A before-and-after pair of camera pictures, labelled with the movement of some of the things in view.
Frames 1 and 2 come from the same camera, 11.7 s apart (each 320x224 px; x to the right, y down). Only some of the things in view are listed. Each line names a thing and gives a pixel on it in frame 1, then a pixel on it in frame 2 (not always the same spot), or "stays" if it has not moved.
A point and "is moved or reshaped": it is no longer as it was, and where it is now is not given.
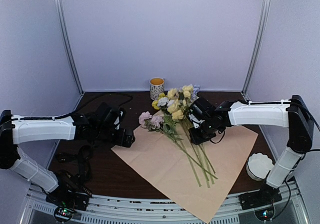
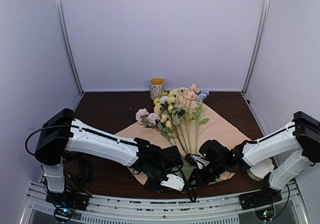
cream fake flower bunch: [177, 99] to [168, 109]
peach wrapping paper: [197, 175] is moved or reshaped
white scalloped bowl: [258, 165] stays
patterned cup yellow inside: [157, 86] stays
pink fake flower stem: [191, 155] is moved or reshaped
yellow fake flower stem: [155, 105] to [157, 99]
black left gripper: [128, 143] to [150, 185]
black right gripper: [196, 139] to [200, 178]
